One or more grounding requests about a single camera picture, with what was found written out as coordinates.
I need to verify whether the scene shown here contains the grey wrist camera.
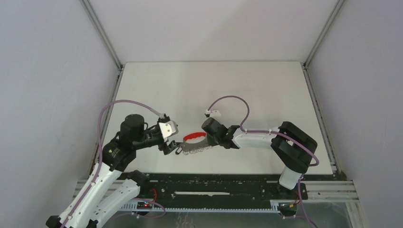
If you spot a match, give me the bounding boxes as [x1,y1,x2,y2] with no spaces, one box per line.
[204,110,222,124]
[158,116,179,142]

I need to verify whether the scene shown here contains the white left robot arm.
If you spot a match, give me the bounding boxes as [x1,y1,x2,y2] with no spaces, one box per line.
[46,114,178,228]

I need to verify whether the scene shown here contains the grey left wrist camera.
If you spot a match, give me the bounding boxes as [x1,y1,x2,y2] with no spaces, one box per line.
[158,116,179,142]

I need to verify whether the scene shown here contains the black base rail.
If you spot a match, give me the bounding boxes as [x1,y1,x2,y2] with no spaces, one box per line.
[139,173,308,210]

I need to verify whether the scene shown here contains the left aluminium frame post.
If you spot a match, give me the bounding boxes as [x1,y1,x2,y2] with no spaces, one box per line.
[80,0,123,71]

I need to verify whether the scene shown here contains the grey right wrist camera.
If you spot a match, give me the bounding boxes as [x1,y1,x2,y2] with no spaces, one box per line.
[204,110,222,124]

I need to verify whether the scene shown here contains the white slotted cable duct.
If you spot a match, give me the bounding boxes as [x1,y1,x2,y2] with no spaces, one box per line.
[108,201,298,214]

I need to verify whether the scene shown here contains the grey aluminium frame rail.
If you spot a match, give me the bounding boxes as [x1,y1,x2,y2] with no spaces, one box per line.
[300,0,347,145]

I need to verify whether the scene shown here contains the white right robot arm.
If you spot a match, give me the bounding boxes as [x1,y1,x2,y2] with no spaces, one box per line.
[201,117,319,199]

